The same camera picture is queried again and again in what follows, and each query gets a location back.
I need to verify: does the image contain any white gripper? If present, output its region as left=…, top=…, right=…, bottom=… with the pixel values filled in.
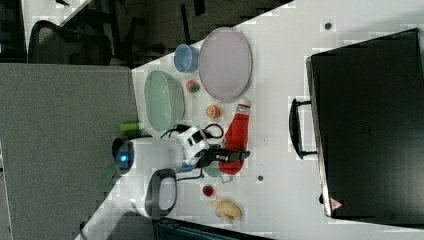
left=176, top=126, right=250, bottom=166

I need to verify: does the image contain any red felt ketchup bottle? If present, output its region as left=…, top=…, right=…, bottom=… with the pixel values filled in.
left=219, top=98, right=251, bottom=175

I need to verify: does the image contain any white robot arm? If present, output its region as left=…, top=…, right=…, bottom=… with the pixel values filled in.
left=111, top=126, right=250, bottom=219

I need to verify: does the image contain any grey round plate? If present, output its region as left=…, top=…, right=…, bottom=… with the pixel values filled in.
left=199, top=27, right=252, bottom=103

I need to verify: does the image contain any green small cup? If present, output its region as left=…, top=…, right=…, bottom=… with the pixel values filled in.
left=204, top=161, right=222, bottom=177

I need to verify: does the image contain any red felt tomato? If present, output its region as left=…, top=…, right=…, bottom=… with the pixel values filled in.
left=202, top=185, right=214, bottom=197

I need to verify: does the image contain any felt orange slice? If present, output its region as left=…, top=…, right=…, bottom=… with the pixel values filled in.
left=206, top=105, right=221, bottom=119

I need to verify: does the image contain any felt strawberry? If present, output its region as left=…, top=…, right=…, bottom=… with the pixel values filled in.
left=186, top=80, right=200, bottom=93

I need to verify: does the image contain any green oval dish rack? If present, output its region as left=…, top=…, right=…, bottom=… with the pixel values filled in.
left=144, top=70, right=185, bottom=132

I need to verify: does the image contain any dark bin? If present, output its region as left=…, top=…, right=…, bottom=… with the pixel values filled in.
left=153, top=218, right=272, bottom=240

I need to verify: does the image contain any blue cup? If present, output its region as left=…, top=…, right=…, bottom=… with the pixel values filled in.
left=174, top=44, right=199, bottom=73

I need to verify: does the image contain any black toaster oven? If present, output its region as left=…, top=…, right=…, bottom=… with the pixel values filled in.
left=305, top=28, right=424, bottom=229

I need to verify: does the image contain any black office chair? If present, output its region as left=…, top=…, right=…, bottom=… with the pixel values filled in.
left=27, top=20, right=112, bottom=66

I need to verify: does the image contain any black cable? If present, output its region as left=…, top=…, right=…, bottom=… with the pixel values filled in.
left=159, top=123, right=225, bottom=140

